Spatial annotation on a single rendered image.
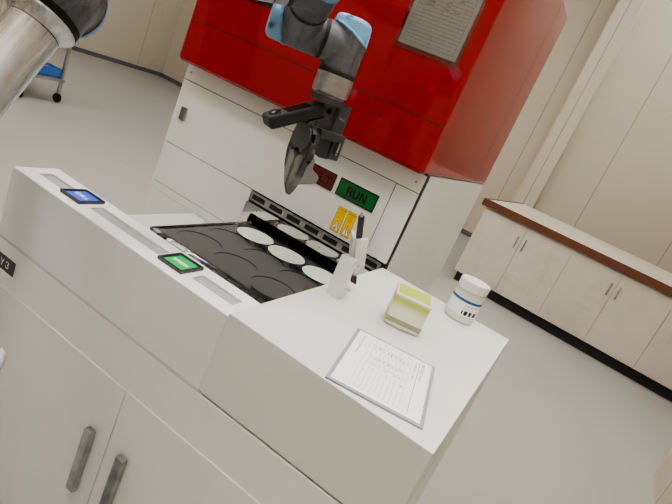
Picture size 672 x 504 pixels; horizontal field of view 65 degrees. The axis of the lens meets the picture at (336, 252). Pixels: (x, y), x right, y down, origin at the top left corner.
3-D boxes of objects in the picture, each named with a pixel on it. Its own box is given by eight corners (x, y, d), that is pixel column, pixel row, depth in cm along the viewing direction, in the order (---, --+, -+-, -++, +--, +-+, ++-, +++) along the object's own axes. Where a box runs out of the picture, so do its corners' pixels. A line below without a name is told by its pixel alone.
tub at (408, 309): (384, 309, 107) (398, 280, 106) (418, 324, 107) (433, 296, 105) (381, 322, 100) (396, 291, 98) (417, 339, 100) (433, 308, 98)
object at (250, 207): (238, 229, 154) (249, 200, 152) (362, 305, 139) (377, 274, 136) (234, 229, 153) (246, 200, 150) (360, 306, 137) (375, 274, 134)
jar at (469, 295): (448, 306, 126) (466, 272, 124) (474, 321, 124) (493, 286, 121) (440, 312, 120) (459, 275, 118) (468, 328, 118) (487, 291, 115)
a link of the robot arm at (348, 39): (330, 10, 104) (369, 27, 106) (311, 65, 107) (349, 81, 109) (338, 7, 97) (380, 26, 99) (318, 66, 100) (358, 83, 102)
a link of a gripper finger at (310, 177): (312, 203, 111) (328, 161, 108) (288, 197, 107) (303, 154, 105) (306, 198, 113) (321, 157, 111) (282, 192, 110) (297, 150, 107)
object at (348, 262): (336, 286, 108) (362, 228, 104) (351, 296, 107) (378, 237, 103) (322, 291, 103) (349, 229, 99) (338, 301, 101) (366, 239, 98)
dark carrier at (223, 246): (250, 225, 147) (251, 223, 146) (352, 286, 134) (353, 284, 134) (158, 231, 116) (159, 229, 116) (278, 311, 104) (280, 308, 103)
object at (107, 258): (41, 229, 111) (57, 168, 107) (235, 373, 91) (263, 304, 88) (-4, 231, 103) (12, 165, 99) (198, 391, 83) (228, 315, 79)
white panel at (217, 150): (155, 185, 170) (194, 64, 159) (365, 314, 141) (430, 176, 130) (148, 185, 167) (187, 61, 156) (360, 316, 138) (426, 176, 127)
